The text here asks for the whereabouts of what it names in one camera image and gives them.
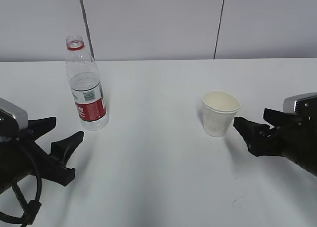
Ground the white paper cup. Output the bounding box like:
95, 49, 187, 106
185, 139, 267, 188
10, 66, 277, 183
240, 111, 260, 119
202, 91, 241, 137

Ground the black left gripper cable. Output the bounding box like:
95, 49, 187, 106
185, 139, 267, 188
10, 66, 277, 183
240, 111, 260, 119
0, 135, 43, 225

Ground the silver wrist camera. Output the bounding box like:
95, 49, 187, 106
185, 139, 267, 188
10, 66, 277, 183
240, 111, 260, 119
0, 98, 28, 138
283, 92, 317, 117

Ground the clear water bottle red label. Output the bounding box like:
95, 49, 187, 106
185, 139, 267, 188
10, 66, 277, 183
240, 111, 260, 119
65, 35, 109, 131

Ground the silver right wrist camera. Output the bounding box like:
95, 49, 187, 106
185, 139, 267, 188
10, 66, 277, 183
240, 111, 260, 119
283, 92, 317, 117

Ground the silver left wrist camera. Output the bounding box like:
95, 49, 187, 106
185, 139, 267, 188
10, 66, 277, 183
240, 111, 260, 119
0, 98, 28, 138

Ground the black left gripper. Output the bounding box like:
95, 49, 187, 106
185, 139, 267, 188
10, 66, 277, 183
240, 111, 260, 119
0, 117, 84, 193

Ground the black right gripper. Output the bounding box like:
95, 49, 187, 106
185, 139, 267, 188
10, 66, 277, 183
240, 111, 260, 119
233, 108, 317, 176

